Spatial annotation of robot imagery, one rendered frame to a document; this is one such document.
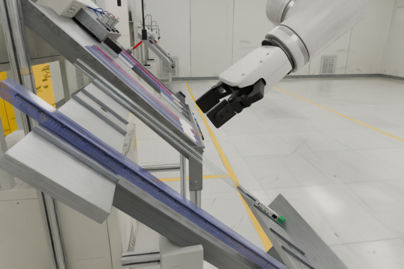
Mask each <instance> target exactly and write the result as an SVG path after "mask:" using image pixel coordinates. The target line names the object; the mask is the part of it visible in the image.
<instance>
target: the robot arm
mask: <svg viewBox="0 0 404 269"><path fill-rule="evenodd" d="M367 11H368V1H367V0H267V3H266V16H267V18H268V19H269V20H270V21H271V22H272V23H273V24H274V25H276V27H275V28H274V29H273V30H271V31H270V32H269V33H267V34H266V35H265V39H264V40H263V41H262V46H260V47H259V48H257V49H256V50H253V51H252V52H251V53H249V54H247V55H246V56H244V57H243V58H242V59H240V60H239V61H238V62H236V63H235V64H233V65H232V66H231V67H229V68H228V69H226V71H224V72H223V73H221V74H220V75H219V80H220V82H218V83H217V84H216V85H214V86H213V87H211V89H209V90H208V91H207V92H205V93H204V94H203V95H202V96H201V97H199V98H198V99H197V100H196V101H195V103H196V104H197V106H198V107H199V108H200V109H201V111H202V112H203V113H206V116H207V117H208V119H209V120H210V121H211V122H212V124H213V125H214V126H215V127H216V128H220V127H221V126H222V125H224V124H225V123H226V122H227V121H228V120H230V119H231V118H232V117H234V116H235V115H236V114H237V113H241V112H242V111H243V109H244V108H246V107H250V106H251V105H252V104H253V103H255V102H257V101H259V100H261V99H262V98H263V97H264V94H266V93H267V92H268V91H269V90H270V89H271V88H272V87H273V86H275V85H276V84H277V83H278V82H279V81H280V80H281V79H282V78H283V77H284V76H285V75H288V74H290V73H296V72H297V71H298V70H299V69H301V68H302V67H303V66H304V65H305V64H307V63H308V62H309V61H311V60H312V59H313V58H314V57H316V56H317V55H318V54H319V53H320V52H322V51H323V50H325V49H326V48H327V47H328V46H329V45H331V44H332V43H333V42H335V41H336V40H337V39H338V38H340V37H341V36H342V35H343V34H344V33H346V32H347V31H348V30H350V29H351V28H352V27H353V26H355V25H356V24H357V23H358V22H360V21H361V20H362V19H363V18H364V17H365V16H366V14H367ZM224 90H225V91H226V92H224ZM223 92H224V93H223ZM228 95H231V96H229V98H228V100H226V99H223V101H220V99H222V98H224V97H226V96H228Z"/></svg>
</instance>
